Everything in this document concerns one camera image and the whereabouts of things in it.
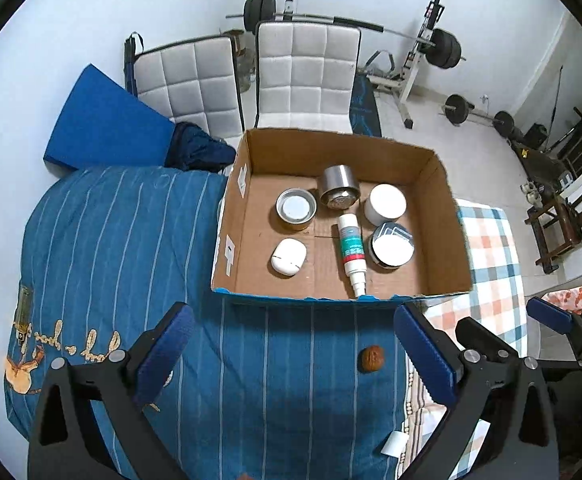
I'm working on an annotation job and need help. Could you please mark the blue foam mat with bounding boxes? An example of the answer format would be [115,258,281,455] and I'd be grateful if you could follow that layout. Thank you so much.
[44,65,175,170]

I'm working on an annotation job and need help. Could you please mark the white round jar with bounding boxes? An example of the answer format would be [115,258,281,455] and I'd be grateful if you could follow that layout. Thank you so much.
[364,183,407,226]

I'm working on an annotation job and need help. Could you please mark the white padded chair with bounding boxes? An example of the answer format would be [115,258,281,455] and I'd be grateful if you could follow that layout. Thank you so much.
[132,35,244,140]
[255,21,361,133]

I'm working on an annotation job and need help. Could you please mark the barbell on rack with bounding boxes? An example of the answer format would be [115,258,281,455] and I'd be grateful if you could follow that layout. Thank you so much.
[226,0,466,70]

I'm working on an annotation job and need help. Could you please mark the green label solution bottle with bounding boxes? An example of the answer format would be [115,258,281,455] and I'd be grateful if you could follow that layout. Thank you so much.
[338,214,367,298]

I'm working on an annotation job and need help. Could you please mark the brown walnut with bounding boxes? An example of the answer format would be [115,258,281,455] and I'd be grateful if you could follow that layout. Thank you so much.
[358,344,385,374]

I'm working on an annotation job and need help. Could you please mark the dark blue folded garment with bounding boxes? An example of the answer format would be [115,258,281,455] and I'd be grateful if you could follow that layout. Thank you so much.
[164,122,236,174]

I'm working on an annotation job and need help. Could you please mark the white oval case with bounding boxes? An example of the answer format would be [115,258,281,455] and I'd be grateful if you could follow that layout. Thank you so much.
[270,237,307,278]

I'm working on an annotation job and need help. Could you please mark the right white padded chair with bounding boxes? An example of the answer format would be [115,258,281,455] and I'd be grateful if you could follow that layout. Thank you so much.
[255,21,361,133]

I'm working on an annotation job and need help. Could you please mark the open cardboard box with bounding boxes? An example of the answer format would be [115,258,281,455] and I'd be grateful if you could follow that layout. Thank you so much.
[211,128,475,304]

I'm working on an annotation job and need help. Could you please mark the barbell on floor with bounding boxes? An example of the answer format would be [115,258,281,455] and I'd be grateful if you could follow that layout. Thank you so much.
[442,93,521,141]

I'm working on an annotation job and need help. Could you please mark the plaid checkered blanket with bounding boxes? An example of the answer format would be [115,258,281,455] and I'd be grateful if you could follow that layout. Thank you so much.
[392,200,528,479]

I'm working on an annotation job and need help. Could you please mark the silver metal canister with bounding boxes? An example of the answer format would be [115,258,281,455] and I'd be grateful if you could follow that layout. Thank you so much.
[317,165,361,210]

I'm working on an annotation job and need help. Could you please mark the dark wooden chair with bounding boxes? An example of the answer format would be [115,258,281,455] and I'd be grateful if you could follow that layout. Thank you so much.
[524,194,582,274]

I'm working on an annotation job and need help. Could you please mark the left white padded chair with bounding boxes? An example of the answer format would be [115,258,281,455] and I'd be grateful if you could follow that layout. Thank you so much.
[132,35,244,140]

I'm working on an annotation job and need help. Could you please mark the clear lid round tin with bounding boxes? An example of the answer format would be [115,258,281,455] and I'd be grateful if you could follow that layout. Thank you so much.
[368,222,415,269]

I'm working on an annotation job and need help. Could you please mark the blue striped blanket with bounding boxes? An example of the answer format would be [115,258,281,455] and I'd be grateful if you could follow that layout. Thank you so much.
[4,167,406,479]

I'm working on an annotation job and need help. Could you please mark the weight bench rack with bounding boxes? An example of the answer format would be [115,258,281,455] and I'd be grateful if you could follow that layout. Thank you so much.
[361,0,445,129]

